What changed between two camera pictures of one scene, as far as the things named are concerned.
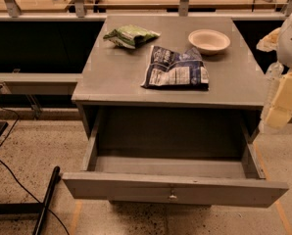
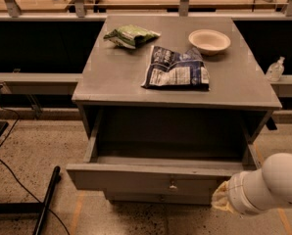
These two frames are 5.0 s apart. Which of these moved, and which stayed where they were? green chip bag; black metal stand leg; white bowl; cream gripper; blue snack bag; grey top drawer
Moved: cream gripper; grey top drawer
Stayed: black metal stand leg; blue snack bag; white bowl; green chip bag
